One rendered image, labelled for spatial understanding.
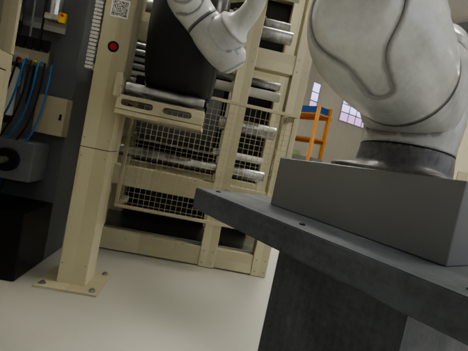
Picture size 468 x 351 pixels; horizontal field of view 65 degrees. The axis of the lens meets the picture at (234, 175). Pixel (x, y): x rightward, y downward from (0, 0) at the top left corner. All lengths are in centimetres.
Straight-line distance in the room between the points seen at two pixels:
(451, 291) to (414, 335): 21
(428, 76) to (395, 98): 4
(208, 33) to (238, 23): 9
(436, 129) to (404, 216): 17
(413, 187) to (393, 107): 11
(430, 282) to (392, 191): 17
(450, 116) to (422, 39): 20
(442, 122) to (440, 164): 7
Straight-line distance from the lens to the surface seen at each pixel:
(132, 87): 160
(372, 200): 55
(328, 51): 46
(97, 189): 171
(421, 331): 61
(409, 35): 45
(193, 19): 110
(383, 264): 42
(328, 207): 59
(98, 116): 170
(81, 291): 178
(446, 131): 65
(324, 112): 888
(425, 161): 64
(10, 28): 154
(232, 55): 108
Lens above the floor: 73
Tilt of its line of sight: 4 degrees down
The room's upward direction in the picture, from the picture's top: 12 degrees clockwise
